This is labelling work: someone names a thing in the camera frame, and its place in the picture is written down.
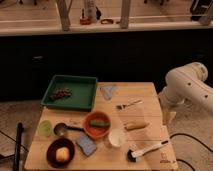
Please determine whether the metal fork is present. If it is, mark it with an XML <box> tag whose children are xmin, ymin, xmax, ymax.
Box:
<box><xmin>116</xmin><ymin>100</ymin><xmax>142</xmax><ymax>110</ymax></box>

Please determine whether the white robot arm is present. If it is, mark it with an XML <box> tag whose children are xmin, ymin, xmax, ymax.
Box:
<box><xmin>158</xmin><ymin>62</ymin><xmax>213</xmax><ymax>125</ymax></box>

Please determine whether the wooden table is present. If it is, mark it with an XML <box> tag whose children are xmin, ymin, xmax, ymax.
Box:
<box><xmin>25</xmin><ymin>82</ymin><xmax>178</xmax><ymax>171</ymax></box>

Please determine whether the white cup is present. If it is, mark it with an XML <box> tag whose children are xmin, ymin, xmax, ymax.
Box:
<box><xmin>108</xmin><ymin>129</ymin><xmax>126</xmax><ymax>148</ymax></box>

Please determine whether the light blue cloth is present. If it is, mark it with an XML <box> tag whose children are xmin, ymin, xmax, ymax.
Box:
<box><xmin>100</xmin><ymin>84</ymin><xmax>116</xmax><ymax>100</ymax></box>

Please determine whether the green cucumber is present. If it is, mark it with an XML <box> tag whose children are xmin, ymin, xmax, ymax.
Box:
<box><xmin>89</xmin><ymin>120</ymin><xmax>110</xmax><ymax>128</ymax></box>

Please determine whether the orange bowl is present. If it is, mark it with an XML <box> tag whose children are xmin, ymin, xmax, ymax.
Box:
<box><xmin>83</xmin><ymin>111</ymin><xmax>111</xmax><ymax>140</ymax></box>

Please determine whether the blue sponge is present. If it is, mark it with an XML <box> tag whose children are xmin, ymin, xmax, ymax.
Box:
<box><xmin>76</xmin><ymin>134</ymin><xmax>97</xmax><ymax>156</ymax></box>

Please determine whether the green plastic tray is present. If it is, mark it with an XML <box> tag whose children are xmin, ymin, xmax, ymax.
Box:
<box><xmin>41</xmin><ymin>75</ymin><xmax>98</xmax><ymax>111</ymax></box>

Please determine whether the metal ladle spoon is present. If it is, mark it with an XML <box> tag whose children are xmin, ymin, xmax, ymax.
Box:
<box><xmin>53</xmin><ymin>123</ymin><xmax>84</xmax><ymax>137</ymax></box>

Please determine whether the bunch of dark grapes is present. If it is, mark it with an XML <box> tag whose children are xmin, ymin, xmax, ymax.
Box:
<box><xmin>49</xmin><ymin>88</ymin><xmax>72</xmax><ymax>101</ymax></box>

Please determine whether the yellow round fruit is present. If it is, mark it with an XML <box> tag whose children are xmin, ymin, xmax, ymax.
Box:
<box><xmin>56</xmin><ymin>147</ymin><xmax>69</xmax><ymax>162</ymax></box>

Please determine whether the dark brown bowl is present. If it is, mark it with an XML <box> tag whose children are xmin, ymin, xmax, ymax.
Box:
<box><xmin>46</xmin><ymin>138</ymin><xmax>75</xmax><ymax>168</ymax></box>

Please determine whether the green plastic cup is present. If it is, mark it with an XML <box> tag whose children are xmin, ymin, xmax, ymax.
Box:
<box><xmin>37</xmin><ymin>120</ymin><xmax>52</xmax><ymax>137</ymax></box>

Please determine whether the black pole stand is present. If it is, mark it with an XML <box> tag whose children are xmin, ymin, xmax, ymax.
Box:
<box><xmin>13</xmin><ymin>122</ymin><xmax>24</xmax><ymax>171</ymax></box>

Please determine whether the black cable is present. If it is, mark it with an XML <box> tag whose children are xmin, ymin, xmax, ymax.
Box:
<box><xmin>169</xmin><ymin>132</ymin><xmax>213</xmax><ymax>171</ymax></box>

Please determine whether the white handled dish brush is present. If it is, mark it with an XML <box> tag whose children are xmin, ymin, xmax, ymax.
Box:
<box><xmin>127</xmin><ymin>140</ymin><xmax>169</xmax><ymax>162</ymax></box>

